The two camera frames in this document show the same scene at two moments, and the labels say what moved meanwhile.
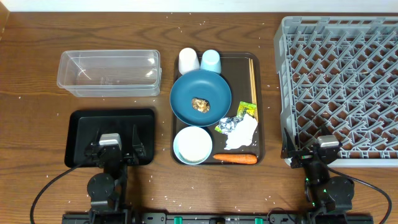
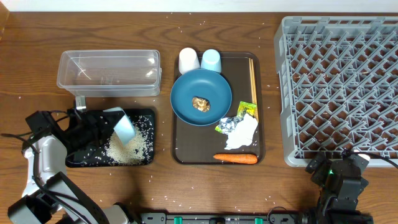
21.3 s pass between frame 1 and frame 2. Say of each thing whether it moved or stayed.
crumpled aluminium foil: stayed
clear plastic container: stayed
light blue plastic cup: stayed
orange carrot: stayed
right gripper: moved
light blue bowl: moved
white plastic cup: stayed
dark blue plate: stayed
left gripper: moved
